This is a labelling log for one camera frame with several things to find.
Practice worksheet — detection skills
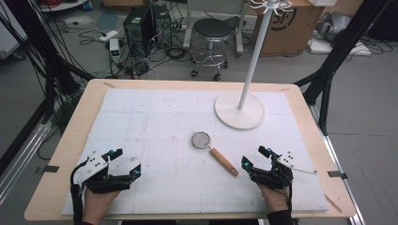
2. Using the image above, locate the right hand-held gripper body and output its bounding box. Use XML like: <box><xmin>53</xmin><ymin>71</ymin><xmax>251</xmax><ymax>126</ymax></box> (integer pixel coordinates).
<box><xmin>250</xmin><ymin>150</ymin><xmax>317</xmax><ymax>190</ymax></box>

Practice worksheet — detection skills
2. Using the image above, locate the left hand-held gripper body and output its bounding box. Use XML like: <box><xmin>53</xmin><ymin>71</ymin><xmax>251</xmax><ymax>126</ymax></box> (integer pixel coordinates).
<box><xmin>76</xmin><ymin>151</ymin><xmax>132</xmax><ymax>194</ymax></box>

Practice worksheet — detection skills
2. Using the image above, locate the mesh strainer with wooden handle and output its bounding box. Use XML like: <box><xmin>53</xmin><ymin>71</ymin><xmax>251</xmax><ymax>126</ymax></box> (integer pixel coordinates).
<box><xmin>191</xmin><ymin>131</ymin><xmax>240</xmax><ymax>177</ymax></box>

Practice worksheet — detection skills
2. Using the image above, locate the white hook stand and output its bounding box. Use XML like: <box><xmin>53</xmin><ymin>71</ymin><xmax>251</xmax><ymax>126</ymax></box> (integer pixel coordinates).
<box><xmin>214</xmin><ymin>0</ymin><xmax>294</xmax><ymax>130</ymax></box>

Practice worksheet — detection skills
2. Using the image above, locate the person's right hand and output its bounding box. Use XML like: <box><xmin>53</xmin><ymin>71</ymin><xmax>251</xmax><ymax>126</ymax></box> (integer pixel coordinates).
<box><xmin>257</xmin><ymin>183</ymin><xmax>291</xmax><ymax>215</ymax></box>

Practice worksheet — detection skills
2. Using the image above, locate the person's left hand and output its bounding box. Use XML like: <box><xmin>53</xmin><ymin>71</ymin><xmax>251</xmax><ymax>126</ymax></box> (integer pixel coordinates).
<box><xmin>82</xmin><ymin>187</ymin><xmax>122</xmax><ymax>225</ymax></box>

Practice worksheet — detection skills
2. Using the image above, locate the wooden table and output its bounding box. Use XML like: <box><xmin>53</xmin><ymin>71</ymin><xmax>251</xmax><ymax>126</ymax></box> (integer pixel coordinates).
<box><xmin>23</xmin><ymin>78</ymin><xmax>357</xmax><ymax>221</ymax></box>

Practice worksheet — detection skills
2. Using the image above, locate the white grid mat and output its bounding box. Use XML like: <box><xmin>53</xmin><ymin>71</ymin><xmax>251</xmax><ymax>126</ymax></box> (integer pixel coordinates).
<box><xmin>61</xmin><ymin>88</ymin><xmax>330</xmax><ymax>217</ymax></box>

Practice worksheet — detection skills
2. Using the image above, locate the black tape strip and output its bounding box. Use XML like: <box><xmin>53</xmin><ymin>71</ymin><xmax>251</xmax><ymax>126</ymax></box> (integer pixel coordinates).
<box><xmin>327</xmin><ymin>170</ymin><xmax>348</xmax><ymax>180</ymax></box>
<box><xmin>35</xmin><ymin>165</ymin><xmax>60</xmax><ymax>175</ymax></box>

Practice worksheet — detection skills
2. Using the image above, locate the thin wooden stick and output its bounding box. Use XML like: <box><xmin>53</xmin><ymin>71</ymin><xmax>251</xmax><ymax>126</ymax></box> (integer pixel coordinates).
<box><xmin>323</xmin><ymin>193</ymin><xmax>343</xmax><ymax>214</ymax></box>

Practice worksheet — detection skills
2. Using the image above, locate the small white device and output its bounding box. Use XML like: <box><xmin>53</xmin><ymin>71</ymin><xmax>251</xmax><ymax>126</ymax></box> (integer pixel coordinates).
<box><xmin>108</xmin><ymin>37</ymin><xmax>122</xmax><ymax>63</ymax></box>

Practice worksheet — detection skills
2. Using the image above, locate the white power strip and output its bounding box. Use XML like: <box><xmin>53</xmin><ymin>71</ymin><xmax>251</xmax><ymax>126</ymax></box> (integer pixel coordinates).
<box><xmin>99</xmin><ymin>29</ymin><xmax>120</xmax><ymax>43</ymax></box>

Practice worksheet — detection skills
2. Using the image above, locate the cardboard box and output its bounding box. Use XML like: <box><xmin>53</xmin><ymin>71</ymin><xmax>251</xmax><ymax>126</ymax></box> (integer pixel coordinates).
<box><xmin>252</xmin><ymin>0</ymin><xmax>326</xmax><ymax>58</ymax></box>

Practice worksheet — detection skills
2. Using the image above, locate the large black computer tower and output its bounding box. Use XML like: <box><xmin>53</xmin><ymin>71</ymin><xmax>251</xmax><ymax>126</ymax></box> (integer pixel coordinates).
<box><xmin>122</xmin><ymin>5</ymin><xmax>158</xmax><ymax>59</ymax></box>

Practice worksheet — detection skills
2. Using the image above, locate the black round stool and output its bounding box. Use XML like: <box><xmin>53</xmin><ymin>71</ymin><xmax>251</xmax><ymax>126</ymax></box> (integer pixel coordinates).
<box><xmin>190</xmin><ymin>17</ymin><xmax>240</xmax><ymax>83</ymax></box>

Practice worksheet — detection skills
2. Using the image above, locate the slim black computer tower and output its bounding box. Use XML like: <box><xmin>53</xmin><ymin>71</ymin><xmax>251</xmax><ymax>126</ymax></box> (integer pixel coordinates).
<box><xmin>151</xmin><ymin>3</ymin><xmax>174</xmax><ymax>50</ymax></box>

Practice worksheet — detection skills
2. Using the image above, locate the grey bag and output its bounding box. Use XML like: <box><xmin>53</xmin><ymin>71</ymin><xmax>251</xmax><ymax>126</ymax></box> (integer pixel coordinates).
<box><xmin>314</xmin><ymin>11</ymin><xmax>353</xmax><ymax>42</ymax></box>

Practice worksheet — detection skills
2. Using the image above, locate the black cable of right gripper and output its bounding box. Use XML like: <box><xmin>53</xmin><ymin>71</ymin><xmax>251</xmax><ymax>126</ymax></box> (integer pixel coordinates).
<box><xmin>284</xmin><ymin>183</ymin><xmax>299</xmax><ymax>225</ymax></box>

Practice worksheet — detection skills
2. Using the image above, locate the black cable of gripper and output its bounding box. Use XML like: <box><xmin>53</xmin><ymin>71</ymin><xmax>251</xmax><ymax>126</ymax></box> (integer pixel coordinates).
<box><xmin>69</xmin><ymin>157</ymin><xmax>91</xmax><ymax>225</ymax></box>
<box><xmin>284</xmin><ymin>183</ymin><xmax>299</xmax><ymax>225</ymax></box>

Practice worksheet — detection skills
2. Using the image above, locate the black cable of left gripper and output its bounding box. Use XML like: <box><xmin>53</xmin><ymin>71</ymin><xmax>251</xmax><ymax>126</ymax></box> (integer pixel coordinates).
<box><xmin>69</xmin><ymin>157</ymin><xmax>91</xmax><ymax>225</ymax></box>

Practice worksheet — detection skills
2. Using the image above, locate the aluminium rail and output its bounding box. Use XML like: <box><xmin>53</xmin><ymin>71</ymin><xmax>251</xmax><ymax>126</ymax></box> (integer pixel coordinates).
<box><xmin>308</xmin><ymin>104</ymin><xmax>366</xmax><ymax>225</ymax></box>
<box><xmin>0</xmin><ymin>120</ymin><xmax>53</xmax><ymax>204</ymax></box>

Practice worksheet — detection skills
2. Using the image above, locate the black metal frame stand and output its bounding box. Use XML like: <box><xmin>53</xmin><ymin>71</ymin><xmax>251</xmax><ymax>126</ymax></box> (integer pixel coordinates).
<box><xmin>294</xmin><ymin>0</ymin><xmax>394</xmax><ymax>137</ymax></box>
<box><xmin>0</xmin><ymin>0</ymin><xmax>96</xmax><ymax>126</ymax></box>

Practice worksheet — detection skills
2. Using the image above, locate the coiled black cable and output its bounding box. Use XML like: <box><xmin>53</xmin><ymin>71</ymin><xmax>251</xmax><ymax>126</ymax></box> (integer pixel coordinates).
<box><xmin>164</xmin><ymin>46</ymin><xmax>192</xmax><ymax>63</ymax></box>

